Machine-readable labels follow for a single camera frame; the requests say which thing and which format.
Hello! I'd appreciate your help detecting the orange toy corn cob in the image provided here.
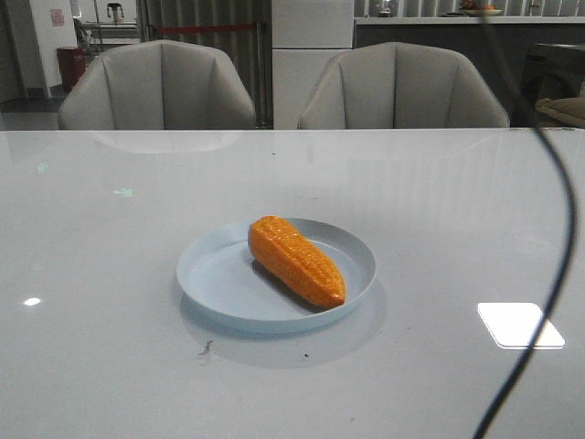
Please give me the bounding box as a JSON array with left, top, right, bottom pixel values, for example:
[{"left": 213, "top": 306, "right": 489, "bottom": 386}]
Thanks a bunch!
[{"left": 248, "top": 216, "right": 346, "bottom": 309}]

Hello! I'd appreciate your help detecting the light blue round plate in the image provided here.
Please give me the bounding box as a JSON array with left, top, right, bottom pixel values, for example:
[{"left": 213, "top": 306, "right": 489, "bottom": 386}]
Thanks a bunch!
[{"left": 176, "top": 218, "right": 376, "bottom": 334}]

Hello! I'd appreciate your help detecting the grey armchair on right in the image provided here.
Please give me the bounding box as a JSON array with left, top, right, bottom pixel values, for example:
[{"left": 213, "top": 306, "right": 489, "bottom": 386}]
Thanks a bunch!
[{"left": 298, "top": 42, "right": 509, "bottom": 130}]

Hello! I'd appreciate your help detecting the grey armchair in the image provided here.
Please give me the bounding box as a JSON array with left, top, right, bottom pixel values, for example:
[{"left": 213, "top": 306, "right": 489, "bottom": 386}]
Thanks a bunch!
[
  {"left": 58, "top": 39, "right": 256, "bottom": 131},
  {"left": 298, "top": 42, "right": 509, "bottom": 130}
]

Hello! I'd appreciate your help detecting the white cabinet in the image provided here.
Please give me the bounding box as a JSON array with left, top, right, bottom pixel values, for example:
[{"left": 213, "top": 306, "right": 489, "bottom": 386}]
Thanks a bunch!
[{"left": 271, "top": 1, "right": 354, "bottom": 130}]

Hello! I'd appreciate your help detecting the grey armchair on left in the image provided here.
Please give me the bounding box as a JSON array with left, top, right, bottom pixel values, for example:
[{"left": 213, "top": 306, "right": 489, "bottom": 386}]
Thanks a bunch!
[{"left": 58, "top": 39, "right": 256, "bottom": 131}]

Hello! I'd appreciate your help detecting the red barrier belt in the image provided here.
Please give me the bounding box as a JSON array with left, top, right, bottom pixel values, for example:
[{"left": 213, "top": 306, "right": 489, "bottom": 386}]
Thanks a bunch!
[{"left": 153, "top": 23, "right": 259, "bottom": 35}]

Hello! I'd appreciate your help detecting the red trash bin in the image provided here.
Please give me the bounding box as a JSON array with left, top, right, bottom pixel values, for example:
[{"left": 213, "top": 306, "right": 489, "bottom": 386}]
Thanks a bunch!
[{"left": 57, "top": 47, "right": 86, "bottom": 91}]

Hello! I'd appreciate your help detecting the fruit bowl on counter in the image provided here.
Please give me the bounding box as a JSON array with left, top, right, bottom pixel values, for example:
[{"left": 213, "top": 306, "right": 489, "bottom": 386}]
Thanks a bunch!
[{"left": 459, "top": 0, "right": 501, "bottom": 16}]

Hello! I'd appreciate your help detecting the grey counter with white top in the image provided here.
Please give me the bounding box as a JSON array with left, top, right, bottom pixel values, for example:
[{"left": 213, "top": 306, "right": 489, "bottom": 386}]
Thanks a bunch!
[{"left": 354, "top": 16, "right": 584, "bottom": 126}]

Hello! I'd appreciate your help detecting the beige cushion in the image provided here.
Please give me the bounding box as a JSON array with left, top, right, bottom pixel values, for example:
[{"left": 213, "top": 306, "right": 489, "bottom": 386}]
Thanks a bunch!
[{"left": 535, "top": 97, "right": 584, "bottom": 128}]

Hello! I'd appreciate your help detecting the barrier post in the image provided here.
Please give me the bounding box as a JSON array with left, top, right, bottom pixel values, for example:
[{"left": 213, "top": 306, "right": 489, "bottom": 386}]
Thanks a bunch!
[{"left": 255, "top": 21, "right": 268, "bottom": 128}]

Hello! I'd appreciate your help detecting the black cable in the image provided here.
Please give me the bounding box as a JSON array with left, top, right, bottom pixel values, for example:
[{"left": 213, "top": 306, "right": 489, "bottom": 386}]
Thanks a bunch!
[{"left": 470, "top": 0, "right": 579, "bottom": 439}]

